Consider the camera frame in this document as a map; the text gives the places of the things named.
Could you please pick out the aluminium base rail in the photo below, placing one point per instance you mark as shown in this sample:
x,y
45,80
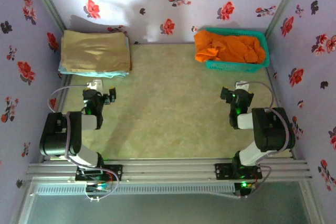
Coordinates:
x,y
170,171

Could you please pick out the aluminium table side rail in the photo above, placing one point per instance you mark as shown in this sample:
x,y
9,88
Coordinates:
x,y
270,77
64,95

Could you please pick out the orange trousers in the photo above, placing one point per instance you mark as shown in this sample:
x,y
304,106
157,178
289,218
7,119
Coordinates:
x,y
231,48

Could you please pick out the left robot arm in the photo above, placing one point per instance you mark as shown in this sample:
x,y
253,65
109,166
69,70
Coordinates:
x,y
57,140

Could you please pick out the tan folded trousers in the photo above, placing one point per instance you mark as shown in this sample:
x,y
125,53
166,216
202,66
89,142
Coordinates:
x,y
94,51

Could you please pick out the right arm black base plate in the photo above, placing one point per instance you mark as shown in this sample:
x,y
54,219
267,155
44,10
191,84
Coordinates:
x,y
223,171

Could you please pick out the teal plastic basket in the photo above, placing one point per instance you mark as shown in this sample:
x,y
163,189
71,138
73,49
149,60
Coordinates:
x,y
231,67

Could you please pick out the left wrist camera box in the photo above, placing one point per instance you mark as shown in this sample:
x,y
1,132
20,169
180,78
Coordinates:
x,y
95,85

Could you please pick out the aluminium lower frame bar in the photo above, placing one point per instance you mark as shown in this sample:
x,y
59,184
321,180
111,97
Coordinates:
x,y
21,205
312,205

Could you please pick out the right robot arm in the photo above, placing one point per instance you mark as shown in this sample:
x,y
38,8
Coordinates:
x,y
270,129

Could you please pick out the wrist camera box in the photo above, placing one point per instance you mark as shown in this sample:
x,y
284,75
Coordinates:
x,y
241,85
95,85

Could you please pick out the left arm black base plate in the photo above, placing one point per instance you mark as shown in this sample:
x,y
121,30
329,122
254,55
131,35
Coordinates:
x,y
115,171

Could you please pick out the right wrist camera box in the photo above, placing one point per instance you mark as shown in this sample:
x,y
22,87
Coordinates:
x,y
241,85

